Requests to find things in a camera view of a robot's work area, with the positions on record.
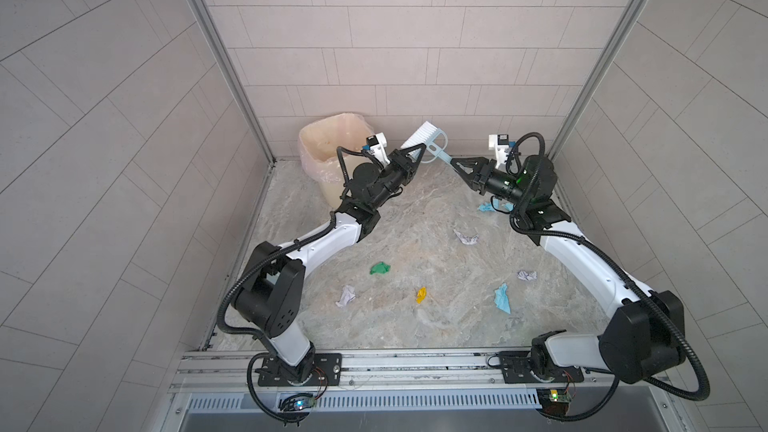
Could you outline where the pale green hand brush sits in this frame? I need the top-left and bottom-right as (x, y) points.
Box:
(400, 121), (452, 165)

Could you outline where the light blue paper scrap front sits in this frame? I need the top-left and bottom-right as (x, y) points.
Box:
(494, 283), (511, 315)

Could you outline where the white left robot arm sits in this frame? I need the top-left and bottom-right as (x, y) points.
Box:
(216, 143), (426, 384)

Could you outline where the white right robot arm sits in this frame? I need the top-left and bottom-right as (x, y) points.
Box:
(449, 144), (711, 401)

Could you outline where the light blue crumpled paper scrap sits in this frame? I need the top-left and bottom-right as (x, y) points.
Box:
(478, 199), (500, 212)

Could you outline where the clear plastic bin liner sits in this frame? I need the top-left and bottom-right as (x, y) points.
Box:
(298, 112), (378, 187)

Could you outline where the cream plastic trash bin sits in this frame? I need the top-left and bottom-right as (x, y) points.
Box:
(298, 112), (376, 211)

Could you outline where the printed paper scrap centre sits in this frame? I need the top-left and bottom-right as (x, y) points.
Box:
(454, 229), (479, 246)

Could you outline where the printed paper scrap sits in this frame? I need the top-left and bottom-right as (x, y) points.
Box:
(517, 270), (537, 281)
(454, 229), (479, 246)

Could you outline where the green crumpled paper scrap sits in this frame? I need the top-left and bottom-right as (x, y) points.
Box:
(369, 262), (391, 275)

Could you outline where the printed paper scrap right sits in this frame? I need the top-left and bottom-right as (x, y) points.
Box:
(517, 270), (537, 281)

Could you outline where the white paper scrap front left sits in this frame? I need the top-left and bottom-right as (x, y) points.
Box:
(335, 285), (356, 308)

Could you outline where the small yellow paper scrap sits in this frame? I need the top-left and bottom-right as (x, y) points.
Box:
(416, 287), (427, 304)

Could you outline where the right circuit board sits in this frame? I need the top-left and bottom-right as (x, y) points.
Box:
(536, 388), (572, 418)

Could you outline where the circuit board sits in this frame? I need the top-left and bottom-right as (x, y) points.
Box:
(536, 388), (572, 418)
(279, 393), (317, 413)

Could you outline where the left circuit board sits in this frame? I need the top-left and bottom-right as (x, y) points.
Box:
(279, 393), (317, 413)

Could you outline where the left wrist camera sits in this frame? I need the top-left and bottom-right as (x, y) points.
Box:
(362, 133), (390, 166)

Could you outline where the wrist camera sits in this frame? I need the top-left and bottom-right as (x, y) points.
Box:
(488, 134), (516, 167)
(362, 133), (390, 166)

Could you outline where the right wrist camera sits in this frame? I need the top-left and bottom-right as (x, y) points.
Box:
(488, 134), (516, 167)

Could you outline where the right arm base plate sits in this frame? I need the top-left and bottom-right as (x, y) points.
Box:
(486, 350), (584, 384)

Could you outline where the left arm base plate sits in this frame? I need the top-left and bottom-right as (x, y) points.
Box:
(257, 353), (343, 387)

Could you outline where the aluminium front rail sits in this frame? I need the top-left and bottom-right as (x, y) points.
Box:
(170, 344), (673, 412)

